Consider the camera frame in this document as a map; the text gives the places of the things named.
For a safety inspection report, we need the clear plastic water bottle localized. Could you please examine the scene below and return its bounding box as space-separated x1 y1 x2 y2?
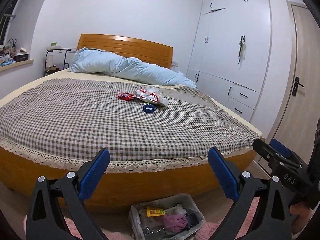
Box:
143 225 165 240

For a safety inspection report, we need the blue jar lid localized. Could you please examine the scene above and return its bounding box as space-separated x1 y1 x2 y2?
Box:
143 103 156 113

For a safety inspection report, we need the black metal side rack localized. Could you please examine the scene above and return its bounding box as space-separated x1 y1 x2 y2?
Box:
43 42 74 76

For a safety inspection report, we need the dark blue cardboard box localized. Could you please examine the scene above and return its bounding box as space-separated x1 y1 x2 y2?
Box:
184 213 199 230

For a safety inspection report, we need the red blue snack wrapper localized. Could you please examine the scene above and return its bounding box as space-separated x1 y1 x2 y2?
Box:
116 92 135 101

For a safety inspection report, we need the bag hanging on wardrobe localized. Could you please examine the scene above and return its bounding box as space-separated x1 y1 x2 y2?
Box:
238 35 246 64

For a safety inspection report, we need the beige room door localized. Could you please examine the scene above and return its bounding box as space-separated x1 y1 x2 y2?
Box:
266 1 319 163

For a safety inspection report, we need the red white snack wrapper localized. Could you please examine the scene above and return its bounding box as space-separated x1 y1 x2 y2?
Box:
133 87 169 106

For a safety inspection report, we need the lined trash bin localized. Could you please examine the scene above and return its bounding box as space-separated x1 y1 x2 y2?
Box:
129 193 204 239

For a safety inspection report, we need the pink fluffy rug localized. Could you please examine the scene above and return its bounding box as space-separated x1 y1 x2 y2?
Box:
23 197 259 240

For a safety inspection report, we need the yellow snack packet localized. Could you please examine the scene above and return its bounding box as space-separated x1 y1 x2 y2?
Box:
146 207 165 217

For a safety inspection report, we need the person right hand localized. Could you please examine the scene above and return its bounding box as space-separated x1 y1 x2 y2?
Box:
289 202 313 235

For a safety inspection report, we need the brown checkered bedspread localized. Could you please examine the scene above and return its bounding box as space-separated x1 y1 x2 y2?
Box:
1 79 261 173

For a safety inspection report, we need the purple towel cloth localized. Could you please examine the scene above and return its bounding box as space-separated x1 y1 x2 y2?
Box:
163 215 187 233

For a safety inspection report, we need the white built-in wardrobe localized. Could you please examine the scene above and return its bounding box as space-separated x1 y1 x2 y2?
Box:
187 0 271 121

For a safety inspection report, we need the knotted white plastic bag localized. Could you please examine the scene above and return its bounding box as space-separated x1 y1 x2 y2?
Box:
172 204 187 215

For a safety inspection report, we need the light blue duvet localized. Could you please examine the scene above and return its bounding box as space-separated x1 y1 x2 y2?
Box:
69 48 196 88

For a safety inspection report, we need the wooden window sill shelf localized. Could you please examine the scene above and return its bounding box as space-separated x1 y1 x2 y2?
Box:
0 60 34 72

